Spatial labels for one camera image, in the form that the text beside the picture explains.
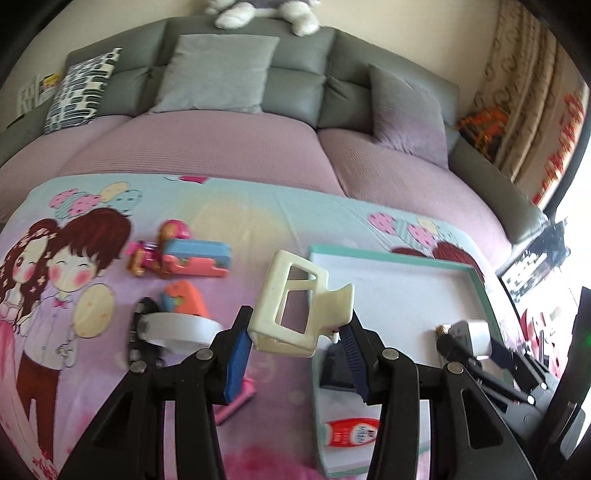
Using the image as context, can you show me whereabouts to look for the purple sofa cover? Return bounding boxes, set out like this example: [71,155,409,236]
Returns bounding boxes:
[0,111,513,259]

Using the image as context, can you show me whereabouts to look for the cream hair claw clip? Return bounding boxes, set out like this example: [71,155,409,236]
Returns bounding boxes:
[248,249,355,358]

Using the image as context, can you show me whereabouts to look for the black charger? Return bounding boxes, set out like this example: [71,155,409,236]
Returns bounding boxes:
[318,344,358,391]

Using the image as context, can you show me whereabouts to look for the yellow magazine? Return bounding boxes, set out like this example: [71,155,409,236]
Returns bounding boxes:
[39,71,63,104]

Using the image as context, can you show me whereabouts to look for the orange toy vehicle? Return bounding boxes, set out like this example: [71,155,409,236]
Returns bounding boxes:
[456,106,511,162]

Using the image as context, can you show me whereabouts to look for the round pink toy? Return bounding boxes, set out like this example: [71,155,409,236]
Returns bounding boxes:
[158,220,191,241]

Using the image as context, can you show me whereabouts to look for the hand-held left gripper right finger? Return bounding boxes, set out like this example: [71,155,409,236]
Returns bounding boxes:
[337,310,539,480]

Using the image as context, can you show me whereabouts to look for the red tube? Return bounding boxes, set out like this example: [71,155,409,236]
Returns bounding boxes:
[322,416,382,449]

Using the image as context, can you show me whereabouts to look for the orange toy with green dots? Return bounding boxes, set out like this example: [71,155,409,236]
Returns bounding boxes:
[161,280,206,318]

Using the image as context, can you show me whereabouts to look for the pink lighter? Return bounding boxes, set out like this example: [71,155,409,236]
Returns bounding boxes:
[216,377,258,425]

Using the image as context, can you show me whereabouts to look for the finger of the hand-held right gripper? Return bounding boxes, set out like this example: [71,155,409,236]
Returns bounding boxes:
[489,337,550,393]
[436,325,536,407]

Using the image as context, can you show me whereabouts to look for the white charger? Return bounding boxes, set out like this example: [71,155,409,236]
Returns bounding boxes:
[436,320,492,356]

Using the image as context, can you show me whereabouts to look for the white magazine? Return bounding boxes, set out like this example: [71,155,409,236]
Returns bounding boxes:
[16,76,44,116]

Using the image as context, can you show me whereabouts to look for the black white patterned cushion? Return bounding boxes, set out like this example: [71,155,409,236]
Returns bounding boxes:
[44,47,123,134]

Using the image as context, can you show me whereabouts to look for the grey white plush toy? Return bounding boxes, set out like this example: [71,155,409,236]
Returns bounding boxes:
[204,0,322,37]

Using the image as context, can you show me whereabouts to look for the red hanging decoration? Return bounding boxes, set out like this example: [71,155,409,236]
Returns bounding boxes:
[531,90,585,206]

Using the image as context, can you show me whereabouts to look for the patterned curtain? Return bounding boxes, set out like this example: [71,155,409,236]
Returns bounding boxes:
[468,0,587,204]

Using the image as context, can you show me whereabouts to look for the notched orange blue toy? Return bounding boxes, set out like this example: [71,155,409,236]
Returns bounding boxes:
[163,239,232,279]

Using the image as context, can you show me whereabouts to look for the small pink figure toy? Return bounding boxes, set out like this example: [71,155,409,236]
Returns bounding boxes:
[126,240,160,278]

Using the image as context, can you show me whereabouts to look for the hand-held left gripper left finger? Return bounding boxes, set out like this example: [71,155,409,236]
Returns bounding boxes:
[58,305,254,480]

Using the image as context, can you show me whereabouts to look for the teal cardboard box lid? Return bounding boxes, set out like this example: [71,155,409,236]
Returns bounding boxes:
[307,244,513,477]

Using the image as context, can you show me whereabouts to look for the grey sofa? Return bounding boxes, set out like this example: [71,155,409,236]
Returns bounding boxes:
[0,14,548,245]

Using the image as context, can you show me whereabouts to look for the grey purple cushion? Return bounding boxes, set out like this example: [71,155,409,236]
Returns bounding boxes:
[368,64,450,171]

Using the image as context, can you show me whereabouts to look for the printed blanket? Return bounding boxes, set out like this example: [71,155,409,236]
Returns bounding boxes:
[0,173,513,480]

